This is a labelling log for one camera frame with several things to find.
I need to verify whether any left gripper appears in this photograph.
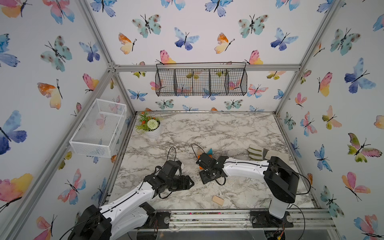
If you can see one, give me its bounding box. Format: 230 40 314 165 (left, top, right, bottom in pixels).
165 175 195 191

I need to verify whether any small wood block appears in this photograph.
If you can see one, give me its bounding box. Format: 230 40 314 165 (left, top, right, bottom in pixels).
212 196 225 206

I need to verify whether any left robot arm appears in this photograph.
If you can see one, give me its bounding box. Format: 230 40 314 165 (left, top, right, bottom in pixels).
67 161 195 240

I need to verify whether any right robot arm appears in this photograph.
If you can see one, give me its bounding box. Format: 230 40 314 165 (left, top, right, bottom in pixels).
196 153 300 219

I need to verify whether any potted flower plant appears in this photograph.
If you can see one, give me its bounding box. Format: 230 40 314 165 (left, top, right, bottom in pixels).
136 111 162 140

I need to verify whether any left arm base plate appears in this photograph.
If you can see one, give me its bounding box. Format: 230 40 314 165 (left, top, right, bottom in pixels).
142 212 171 230

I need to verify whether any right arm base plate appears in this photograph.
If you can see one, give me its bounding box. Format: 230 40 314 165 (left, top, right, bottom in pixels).
250 210 294 228

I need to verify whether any black wire wall basket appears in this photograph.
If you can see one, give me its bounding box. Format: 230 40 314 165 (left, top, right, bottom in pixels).
155 62 248 97

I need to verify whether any white mesh wall basket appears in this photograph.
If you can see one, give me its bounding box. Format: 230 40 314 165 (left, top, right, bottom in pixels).
69 99 127 158

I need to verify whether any aluminium front rail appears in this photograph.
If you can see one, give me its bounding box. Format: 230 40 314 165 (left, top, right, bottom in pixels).
85 209 335 232

